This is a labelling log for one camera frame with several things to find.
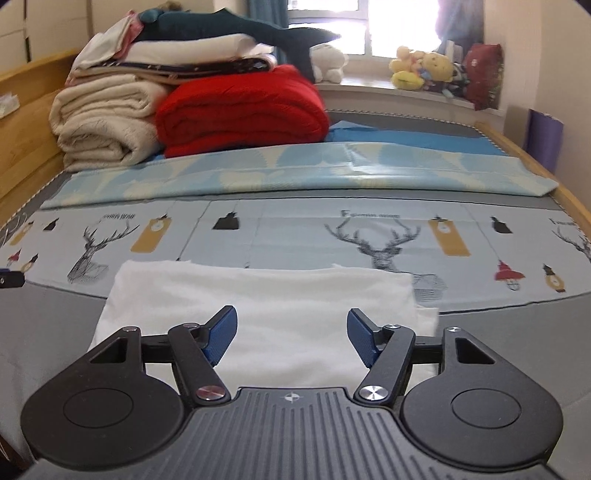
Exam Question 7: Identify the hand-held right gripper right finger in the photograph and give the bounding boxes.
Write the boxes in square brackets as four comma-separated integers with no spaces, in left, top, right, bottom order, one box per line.
[346,307,498,409]

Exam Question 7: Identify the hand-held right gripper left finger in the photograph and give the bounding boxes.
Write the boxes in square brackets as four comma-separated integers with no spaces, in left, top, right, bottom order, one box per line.
[90,305,239,408]

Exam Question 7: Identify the white shirt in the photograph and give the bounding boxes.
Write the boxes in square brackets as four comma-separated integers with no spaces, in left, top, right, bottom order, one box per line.
[88,260,439,388]

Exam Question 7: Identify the pink white folded clothes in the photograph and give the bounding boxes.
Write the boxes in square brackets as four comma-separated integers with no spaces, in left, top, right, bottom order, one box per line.
[67,11,144,75]

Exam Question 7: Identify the grey bed cover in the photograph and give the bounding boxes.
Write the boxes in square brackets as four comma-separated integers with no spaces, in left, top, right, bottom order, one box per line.
[0,108,591,462]

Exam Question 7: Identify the deer print bed sheet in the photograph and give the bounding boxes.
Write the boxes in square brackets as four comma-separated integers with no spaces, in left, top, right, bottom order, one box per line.
[0,196,591,315]

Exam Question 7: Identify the light blue patterned mat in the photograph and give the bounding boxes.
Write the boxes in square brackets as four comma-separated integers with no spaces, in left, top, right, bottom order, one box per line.
[41,141,560,211]

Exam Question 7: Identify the cream folded blanket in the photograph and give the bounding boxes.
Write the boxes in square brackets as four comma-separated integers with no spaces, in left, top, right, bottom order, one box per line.
[48,74,174,172]

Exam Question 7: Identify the blue sheet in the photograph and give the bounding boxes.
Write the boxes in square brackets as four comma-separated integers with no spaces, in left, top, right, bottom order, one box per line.
[325,119,507,158]

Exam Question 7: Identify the red folded blanket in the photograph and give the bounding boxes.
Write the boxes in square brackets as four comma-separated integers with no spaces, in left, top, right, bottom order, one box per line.
[154,65,331,158]

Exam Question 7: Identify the white windowsill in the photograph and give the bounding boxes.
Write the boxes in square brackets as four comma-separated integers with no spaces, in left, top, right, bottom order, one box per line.
[318,78,477,112]

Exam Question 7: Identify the cream wardrobe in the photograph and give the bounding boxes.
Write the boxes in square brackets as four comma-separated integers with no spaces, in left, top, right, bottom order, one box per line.
[0,0,95,63]

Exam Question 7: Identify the pale yellow plush toy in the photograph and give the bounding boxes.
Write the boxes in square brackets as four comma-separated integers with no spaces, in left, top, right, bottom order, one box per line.
[389,45,426,91]

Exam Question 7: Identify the dark patterned folded blanket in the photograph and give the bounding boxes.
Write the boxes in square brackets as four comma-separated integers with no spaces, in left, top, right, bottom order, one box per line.
[71,52,279,86]

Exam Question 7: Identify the purple box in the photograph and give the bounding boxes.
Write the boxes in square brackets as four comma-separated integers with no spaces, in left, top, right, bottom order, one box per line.
[526,108,565,174]

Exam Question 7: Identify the white plush toy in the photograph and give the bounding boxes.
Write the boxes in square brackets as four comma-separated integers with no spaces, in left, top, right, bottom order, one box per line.
[308,44,350,85]

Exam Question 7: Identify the dark red cushion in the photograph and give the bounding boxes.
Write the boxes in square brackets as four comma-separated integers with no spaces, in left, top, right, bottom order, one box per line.
[463,43,504,112]

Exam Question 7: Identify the dark teal shark plush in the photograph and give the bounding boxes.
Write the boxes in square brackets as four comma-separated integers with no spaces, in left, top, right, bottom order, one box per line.
[134,8,342,84]

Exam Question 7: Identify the window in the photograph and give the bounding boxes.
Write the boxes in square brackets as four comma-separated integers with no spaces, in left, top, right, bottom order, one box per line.
[286,0,445,59]

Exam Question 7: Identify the blue curtain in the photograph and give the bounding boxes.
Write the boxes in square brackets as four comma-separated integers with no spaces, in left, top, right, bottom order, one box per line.
[247,0,290,29]

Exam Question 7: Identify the wooden bed frame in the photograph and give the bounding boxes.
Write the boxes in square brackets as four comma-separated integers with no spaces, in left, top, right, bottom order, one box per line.
[0,48,591,259]

